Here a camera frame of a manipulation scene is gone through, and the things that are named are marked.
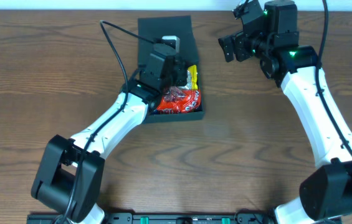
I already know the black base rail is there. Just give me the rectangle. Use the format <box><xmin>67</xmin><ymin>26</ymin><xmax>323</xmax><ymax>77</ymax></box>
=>
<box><xmin>26</xmin><ymin>212</ymin><xmax>288</xmax><ymax>224</ymax></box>

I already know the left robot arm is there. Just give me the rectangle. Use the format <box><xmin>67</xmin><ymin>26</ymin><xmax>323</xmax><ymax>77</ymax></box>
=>
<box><xmin>31</xmin><ymin>43</ymin><xmax>186</xmax><ymax>223</ymax></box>

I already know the yellow Hacks candy bag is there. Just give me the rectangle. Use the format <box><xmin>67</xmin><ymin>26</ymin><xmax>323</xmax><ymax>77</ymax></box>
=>
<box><xmin>186</xmin><ymin>65</ymin><xmax>198</xmax><ymax>90</ymax></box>

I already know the black box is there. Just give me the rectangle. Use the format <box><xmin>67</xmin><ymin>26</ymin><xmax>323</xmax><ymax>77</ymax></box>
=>
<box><xmin>138</xmin><ymin>16</ymin><xmax>205</xmax><ymax>124</ymax></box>

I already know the red Hacks candy bag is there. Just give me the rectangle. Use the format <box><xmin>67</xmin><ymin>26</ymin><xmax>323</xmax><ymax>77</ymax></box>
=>
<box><xmin>155</xmin><ymin>86</ymin><xmax>201</xmax><ymax>114</ymax></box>

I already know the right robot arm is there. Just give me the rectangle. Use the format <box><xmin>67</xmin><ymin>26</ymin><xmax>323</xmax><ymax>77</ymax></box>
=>
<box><xmin>219</xmin><ymin>0</ymin><xmax>352</xmax><ymax>223</ymax></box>

